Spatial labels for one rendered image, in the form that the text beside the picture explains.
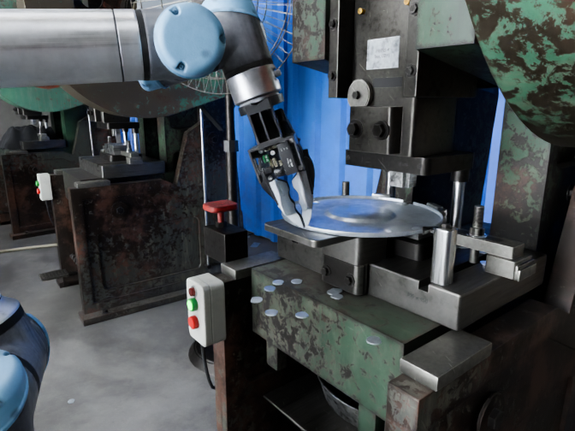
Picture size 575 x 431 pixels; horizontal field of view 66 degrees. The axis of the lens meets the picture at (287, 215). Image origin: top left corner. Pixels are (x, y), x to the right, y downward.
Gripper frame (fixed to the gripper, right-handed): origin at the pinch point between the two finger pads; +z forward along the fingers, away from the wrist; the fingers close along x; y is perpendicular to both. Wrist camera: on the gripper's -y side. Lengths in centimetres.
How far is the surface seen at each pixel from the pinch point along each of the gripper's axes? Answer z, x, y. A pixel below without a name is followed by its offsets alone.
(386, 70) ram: -18.2, 21.1, -11.4
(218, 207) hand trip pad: -2.8, -19.5, -22.9
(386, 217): 5.5, 13.4, -5.0
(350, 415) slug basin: 42.3, -4.4, -5.3
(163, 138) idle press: -26, -71, -149
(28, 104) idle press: -81, -181, -232
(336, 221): 3.2, 5.1, -3.9
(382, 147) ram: -6.1, 16.4, -7.4
